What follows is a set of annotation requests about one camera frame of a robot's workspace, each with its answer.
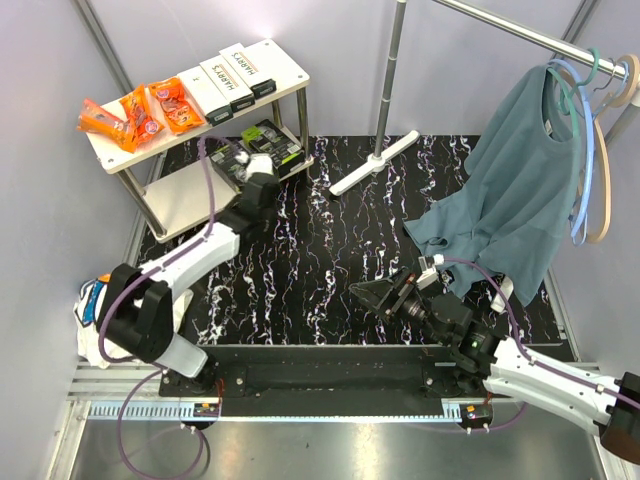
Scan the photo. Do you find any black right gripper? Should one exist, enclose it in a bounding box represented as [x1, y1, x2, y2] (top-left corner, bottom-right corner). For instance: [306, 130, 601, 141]
[350, 266, 450, 347]

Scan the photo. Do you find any green black razor box shelved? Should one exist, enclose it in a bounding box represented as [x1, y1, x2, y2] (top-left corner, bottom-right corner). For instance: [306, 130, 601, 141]
[241, 119, 305, 178]

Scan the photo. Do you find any green black razor box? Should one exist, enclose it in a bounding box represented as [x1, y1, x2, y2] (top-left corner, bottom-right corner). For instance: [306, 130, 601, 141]
[209, 142, 250, 192]

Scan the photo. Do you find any white Harry's box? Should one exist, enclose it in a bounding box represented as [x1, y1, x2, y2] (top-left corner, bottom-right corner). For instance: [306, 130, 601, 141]
[219, 43, 277, 99]
[200, 55, 255, 113]

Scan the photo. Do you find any white H razor box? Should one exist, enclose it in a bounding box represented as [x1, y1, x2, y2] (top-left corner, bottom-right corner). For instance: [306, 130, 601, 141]
[177, 66, 233, 127]

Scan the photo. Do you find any orange razor pack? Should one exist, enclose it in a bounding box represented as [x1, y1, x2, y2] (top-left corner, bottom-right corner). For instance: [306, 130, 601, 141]
[147, 77, 204, 135]
[119, 84, 164, 148]
[76, 98, 136, 152]

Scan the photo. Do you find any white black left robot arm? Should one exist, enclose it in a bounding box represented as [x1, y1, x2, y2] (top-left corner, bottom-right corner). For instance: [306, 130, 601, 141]
[96, 173, 280, 396]

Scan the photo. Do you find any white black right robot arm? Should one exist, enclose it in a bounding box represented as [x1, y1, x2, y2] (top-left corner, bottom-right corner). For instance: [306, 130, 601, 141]
[349, 269, 639, 464]

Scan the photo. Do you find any white two-tier shelf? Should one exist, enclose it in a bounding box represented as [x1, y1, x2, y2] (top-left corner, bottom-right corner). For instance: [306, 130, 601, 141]
[86, 40, 313, 244]

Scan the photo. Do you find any clothes rack stand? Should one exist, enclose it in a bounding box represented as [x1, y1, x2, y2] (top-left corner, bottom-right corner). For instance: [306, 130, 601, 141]
[328, 0, 640, 197]

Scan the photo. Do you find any teal t-shirt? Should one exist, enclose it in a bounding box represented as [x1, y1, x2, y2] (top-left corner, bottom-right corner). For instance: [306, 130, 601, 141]
[405, 65, 583, 305]

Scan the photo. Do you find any blue hanger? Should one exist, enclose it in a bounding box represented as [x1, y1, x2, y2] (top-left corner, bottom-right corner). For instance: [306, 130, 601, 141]
[549, 58, 631, 246]

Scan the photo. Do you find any teal hanger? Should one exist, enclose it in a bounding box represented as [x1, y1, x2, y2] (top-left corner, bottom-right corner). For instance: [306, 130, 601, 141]
[548, 58, 597, 141]

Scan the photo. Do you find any white printed cloth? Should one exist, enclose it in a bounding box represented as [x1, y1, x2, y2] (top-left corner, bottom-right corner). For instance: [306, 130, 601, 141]
[73, 274, 194, 369]

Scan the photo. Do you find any wooden hanger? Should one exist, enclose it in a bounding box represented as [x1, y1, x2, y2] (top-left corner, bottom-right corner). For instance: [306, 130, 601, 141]
[554, 53, 640, 245]

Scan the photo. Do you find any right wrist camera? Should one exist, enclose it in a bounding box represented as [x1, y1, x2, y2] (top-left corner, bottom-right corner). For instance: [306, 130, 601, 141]
[416, 254, 445, 290]

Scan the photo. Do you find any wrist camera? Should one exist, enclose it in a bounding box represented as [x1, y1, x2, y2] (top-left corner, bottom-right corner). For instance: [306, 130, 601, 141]
[234, 152, 275, 183]
[416, 254, 445, 290]

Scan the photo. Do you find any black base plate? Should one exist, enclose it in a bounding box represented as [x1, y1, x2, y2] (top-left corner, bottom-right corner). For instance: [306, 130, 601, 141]
[159, 345, 487, 422]

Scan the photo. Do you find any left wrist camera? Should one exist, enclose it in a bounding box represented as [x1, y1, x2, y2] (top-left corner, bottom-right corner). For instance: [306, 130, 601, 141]
[234, 152, 275, 183]

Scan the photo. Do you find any aluminium frame rail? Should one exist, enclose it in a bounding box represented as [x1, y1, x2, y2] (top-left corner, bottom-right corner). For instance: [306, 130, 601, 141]
[64, 362, 601, 424]

